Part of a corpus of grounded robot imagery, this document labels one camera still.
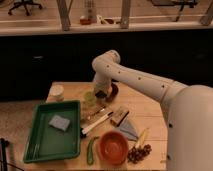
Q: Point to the white paper cup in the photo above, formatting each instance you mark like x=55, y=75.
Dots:
x=57, y=92

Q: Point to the blue sponge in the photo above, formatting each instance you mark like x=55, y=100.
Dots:
x=59, y=122

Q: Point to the dark metal cup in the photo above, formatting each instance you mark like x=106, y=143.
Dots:
x=101, y=95

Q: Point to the dark grape bunch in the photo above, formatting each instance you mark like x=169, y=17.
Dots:
x=136, y=155

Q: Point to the clear thin pen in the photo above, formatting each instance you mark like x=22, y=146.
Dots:
x=88, y=113

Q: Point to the wooden block brush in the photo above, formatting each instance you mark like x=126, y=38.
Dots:
x=119, y=116

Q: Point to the red small dish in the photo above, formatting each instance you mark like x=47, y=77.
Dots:
x=84, y=21

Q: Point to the green chili pepper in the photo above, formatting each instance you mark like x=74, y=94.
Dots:
x=90, y=158

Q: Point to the green translucent cup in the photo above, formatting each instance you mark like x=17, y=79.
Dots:
x=89, y=98

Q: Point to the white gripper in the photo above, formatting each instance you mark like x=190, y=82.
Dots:
x=101, y=83

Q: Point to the green plastic tray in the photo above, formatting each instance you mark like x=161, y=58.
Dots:
x=45, y=142

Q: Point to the dark brown bowl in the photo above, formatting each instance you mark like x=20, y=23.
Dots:
x=113, y=94

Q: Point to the blue grey cloth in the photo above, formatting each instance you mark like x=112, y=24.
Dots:
x=127, y=129

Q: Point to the black stand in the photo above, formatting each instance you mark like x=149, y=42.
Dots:
x=3, y=159

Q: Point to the black office chair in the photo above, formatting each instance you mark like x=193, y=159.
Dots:
x=25, y=4

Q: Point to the orange plastic bowl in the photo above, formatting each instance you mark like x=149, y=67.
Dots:
x=112, y=148

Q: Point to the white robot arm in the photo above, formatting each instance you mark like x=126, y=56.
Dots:
x=187, y=111

